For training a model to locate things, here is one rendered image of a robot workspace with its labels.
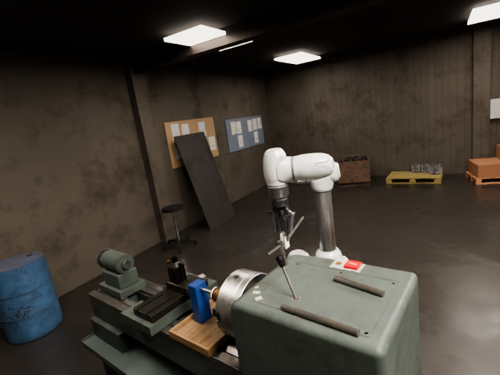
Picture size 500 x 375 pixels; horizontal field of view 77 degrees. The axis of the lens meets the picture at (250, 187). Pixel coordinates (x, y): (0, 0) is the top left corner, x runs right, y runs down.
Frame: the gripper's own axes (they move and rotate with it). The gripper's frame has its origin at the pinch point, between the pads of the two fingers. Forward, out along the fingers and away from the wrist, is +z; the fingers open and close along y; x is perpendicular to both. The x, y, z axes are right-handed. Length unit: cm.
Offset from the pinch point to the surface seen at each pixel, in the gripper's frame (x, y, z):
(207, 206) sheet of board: -282, 360, 93
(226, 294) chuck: 23.1, 18.8, 18.9
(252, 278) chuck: 12.9, 11.1, 14.8
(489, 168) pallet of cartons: -647, -57, 105
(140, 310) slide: 31, 82, 41
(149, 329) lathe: 35, 71, 47
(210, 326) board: 15, 45, 50
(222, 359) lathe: 28, 25, 52
